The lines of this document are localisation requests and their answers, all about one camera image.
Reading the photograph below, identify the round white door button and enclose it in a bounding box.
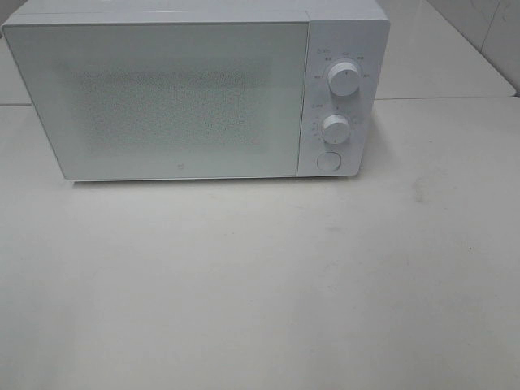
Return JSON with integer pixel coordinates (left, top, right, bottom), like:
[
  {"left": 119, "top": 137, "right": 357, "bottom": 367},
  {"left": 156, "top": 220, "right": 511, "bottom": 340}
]
[{"left": 317, "top": 152, "right": 341, "bottom": 172}]

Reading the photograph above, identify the white microwave door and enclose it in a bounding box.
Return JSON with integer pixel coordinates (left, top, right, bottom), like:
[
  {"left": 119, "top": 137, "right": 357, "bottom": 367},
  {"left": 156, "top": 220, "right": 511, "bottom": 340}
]
[{"left": 5, "top": 23, "right": 308, "bottom": 181}]

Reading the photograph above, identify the white microwave knob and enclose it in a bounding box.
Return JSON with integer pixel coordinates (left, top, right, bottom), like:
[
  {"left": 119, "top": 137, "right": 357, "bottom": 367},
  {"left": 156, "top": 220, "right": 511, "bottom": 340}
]
[
  {"left": 327, "top": 59, "right": 362, "bottom": 97},
  {"left": 322, "top": 115, "right": 351, "bottom": 145}
]

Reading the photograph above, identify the white microwave oven body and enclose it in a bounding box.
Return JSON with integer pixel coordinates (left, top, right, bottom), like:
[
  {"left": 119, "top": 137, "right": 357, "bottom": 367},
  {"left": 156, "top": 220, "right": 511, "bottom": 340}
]
[{"left": 2, "top": 1, "right": 390, "bottom": 177}]

